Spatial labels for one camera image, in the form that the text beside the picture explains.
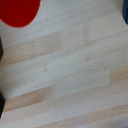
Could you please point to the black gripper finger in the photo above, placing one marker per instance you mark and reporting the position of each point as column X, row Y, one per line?
column 2, row 103
column 1, row 53

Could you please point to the red plastic cup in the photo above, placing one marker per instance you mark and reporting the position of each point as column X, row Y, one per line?
column 16, row 11

